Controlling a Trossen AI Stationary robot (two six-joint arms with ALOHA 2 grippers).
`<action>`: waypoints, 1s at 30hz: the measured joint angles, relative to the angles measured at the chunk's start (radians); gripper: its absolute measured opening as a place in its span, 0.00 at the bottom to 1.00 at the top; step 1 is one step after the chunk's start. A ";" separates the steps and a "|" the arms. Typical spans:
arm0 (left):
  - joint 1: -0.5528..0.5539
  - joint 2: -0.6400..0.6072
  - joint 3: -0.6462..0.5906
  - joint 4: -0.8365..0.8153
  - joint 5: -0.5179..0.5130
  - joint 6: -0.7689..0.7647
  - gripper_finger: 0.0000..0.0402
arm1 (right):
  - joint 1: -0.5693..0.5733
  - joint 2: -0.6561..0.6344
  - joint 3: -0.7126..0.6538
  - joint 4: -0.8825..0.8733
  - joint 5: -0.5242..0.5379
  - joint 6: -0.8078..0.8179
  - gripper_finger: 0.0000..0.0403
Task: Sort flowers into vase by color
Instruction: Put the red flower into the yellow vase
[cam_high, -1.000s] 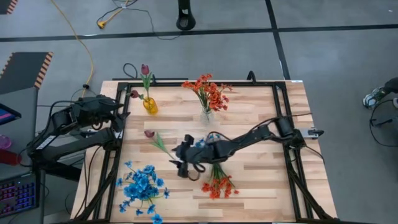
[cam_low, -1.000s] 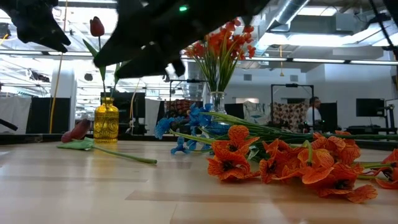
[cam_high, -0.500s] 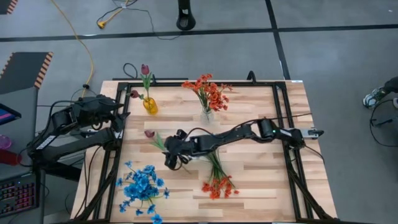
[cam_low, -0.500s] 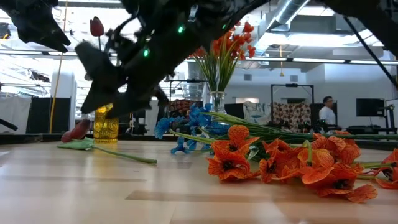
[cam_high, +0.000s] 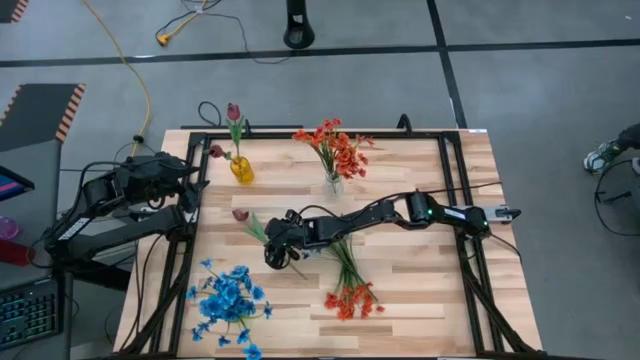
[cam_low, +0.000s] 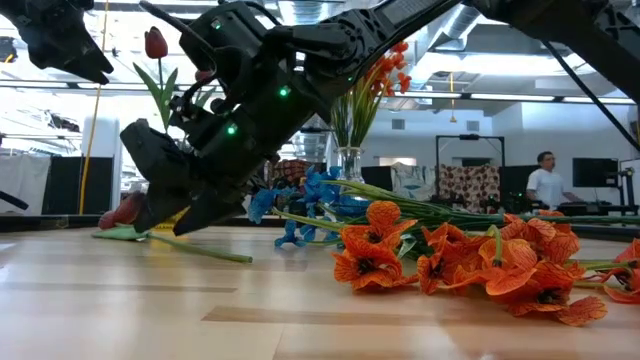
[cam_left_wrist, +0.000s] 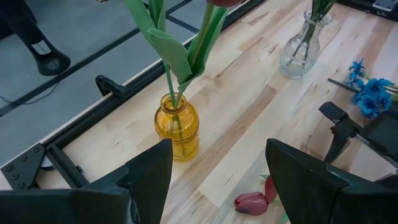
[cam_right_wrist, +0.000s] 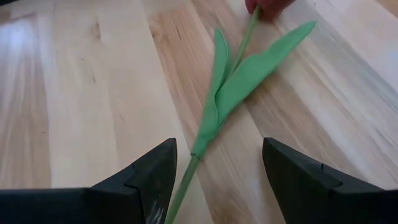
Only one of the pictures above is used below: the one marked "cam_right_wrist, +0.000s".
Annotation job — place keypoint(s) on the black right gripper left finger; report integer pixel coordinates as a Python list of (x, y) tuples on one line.
[(93, 205)]

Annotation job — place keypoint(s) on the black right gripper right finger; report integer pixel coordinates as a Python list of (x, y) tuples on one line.
[(326, 199)]

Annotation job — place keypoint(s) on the dark red artificial tulip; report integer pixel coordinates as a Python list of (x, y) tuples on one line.
[(242, 81)]

